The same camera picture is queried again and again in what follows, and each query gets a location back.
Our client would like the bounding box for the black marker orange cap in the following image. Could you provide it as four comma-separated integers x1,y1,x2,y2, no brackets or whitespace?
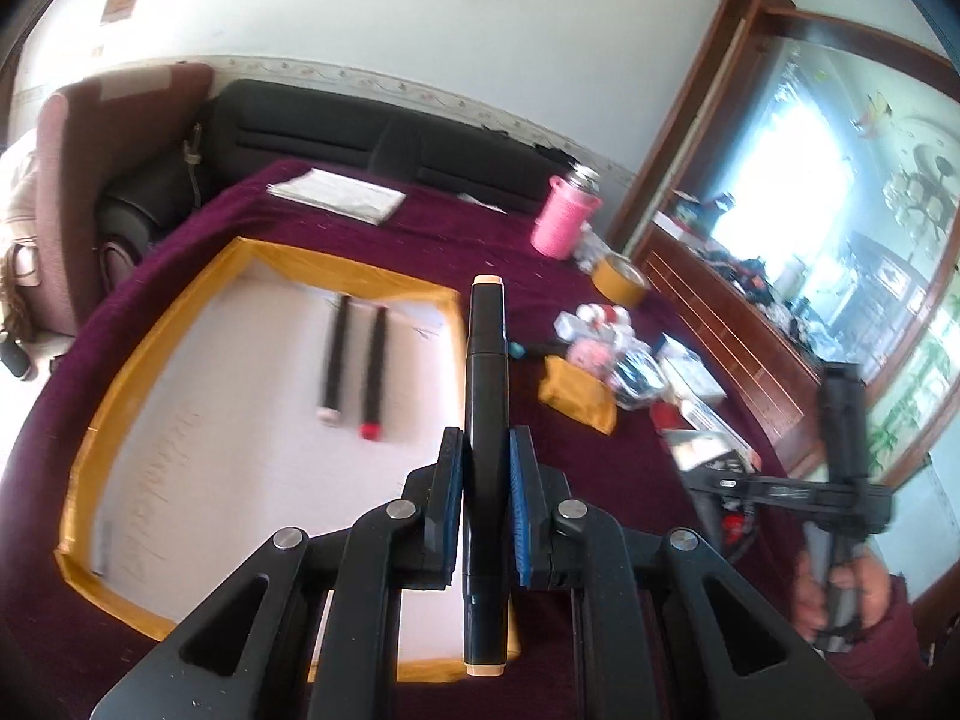
462,275,512,678

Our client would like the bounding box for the person right hand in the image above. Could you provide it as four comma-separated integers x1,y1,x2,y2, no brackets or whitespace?
790,546,895,642

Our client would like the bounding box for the black snack packet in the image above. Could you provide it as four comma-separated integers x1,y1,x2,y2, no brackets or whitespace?
661,429,757,564

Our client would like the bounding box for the white barcode box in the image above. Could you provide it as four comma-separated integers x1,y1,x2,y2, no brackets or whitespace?
677,398,761,468

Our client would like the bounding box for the maroon velvet bedspread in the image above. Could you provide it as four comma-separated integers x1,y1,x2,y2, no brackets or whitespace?
2,161,926,718

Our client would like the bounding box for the black marker red cap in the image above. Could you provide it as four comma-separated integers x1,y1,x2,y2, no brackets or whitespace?
359,305,389,442

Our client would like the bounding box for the white blue box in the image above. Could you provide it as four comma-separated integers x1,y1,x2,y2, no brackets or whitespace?
656,335,726,406

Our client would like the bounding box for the black marker white cap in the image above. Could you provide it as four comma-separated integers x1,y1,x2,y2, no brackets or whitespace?
317,294,352,426

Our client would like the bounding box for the yellow-rimmed cardboard box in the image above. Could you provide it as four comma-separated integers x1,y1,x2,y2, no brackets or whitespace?
52,235,521,685

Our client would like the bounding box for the clear plastic card case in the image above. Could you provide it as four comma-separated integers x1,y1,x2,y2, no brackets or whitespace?
607,349,667,411

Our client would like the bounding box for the yellow padded envelope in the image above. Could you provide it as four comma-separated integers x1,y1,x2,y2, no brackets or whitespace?
539,356,617,436

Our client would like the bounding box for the pink fluffy plush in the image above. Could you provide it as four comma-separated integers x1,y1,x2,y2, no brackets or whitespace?
565,337,615,379

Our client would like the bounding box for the yellow tape roll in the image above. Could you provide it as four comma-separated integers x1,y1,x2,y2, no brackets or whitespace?
590,254,649,309

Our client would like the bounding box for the black marker teal cap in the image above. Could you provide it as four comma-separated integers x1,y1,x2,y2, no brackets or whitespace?
508,340,568,361

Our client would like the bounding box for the pink knit-sleeved bottle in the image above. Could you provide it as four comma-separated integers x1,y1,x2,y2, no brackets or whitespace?
530,164,602,260

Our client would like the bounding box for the black sofa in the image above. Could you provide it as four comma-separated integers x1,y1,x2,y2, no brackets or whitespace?
96,80,576,284

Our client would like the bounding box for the wooden window frame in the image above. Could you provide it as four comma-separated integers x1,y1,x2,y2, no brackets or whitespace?
608,0,958,486

